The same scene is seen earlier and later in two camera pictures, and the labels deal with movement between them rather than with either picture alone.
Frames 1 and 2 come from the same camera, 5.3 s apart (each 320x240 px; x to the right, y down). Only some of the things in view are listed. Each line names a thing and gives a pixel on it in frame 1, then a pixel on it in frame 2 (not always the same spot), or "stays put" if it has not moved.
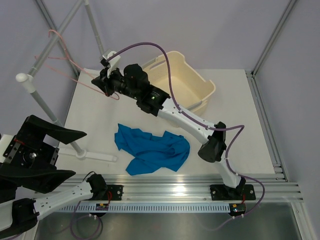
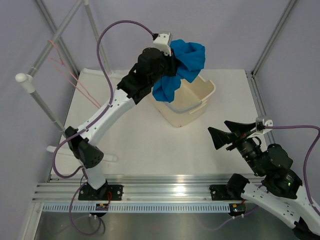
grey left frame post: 51,26 stays put
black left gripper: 22,157 to 173,63
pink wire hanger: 37,56 to 71,76
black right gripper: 104,83 to 240,132
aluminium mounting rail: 269,188 stays put
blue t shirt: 168,150 to 190,58
